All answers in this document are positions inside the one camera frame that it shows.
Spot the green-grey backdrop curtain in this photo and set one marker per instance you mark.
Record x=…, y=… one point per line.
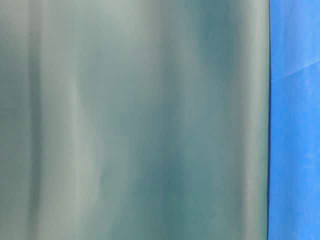
x=134, y=119

